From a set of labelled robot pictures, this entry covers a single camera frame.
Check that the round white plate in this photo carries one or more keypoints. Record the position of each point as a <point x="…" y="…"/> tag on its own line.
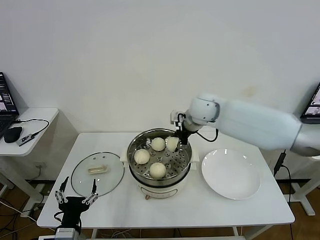
<point x="231" y="175"/>

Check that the white table leg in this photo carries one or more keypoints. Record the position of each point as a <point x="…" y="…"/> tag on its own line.
<point x="94" y="233"/>
<point x="236" y="233"/>

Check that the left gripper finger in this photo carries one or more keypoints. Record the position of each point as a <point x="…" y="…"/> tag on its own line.
<point x="93" y="194"/>
<point x="61" y="193"/>

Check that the white wall outlet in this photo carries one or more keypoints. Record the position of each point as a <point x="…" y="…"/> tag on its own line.
<point x="40" y="165"/>

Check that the black computer mouse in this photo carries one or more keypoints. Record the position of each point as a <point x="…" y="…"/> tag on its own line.
<point x="13" y="134"/>

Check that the white steamed baozi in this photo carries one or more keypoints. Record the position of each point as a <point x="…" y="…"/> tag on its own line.
<point x="172" y="144"/>
<point x="142" y="156"/>
<point x="157" y="170"/>
<point x="158" y="144"/>

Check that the grey laptop with bright screen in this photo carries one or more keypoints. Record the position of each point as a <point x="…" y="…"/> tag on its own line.
<point x="313" y="105"/>

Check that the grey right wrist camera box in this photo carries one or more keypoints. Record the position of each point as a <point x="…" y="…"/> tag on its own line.
<point x="176" y="117"/>

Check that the black laptop with dark screen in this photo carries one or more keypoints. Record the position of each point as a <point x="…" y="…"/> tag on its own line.
<point x="7" y="100"/>

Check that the white side table with mouse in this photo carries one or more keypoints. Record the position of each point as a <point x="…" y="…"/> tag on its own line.
<point x="37" y="117"/>

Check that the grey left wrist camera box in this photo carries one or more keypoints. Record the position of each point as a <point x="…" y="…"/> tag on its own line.
<point x="66" y="233"/>

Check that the perforated steel steamer basket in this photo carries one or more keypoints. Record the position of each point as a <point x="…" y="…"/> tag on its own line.
<point x="185" y="160"/>

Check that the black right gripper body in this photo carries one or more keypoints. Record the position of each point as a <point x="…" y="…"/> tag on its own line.
<point x="184" y="126"/>

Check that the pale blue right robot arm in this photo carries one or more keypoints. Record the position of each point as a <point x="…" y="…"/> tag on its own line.
<point x="250" y="120"/>

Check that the white side table with label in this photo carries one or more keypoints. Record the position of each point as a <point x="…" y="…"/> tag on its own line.
<point x="306" y="202"/>

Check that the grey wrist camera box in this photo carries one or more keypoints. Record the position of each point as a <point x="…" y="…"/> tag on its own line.
<point x="66" y="233"/>
<point x="176" y="117"/>

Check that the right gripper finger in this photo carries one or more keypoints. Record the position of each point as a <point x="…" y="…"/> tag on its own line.
<point x="183" y="140"/>

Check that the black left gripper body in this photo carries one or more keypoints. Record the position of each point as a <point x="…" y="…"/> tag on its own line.
<point x="72" y="208"/>

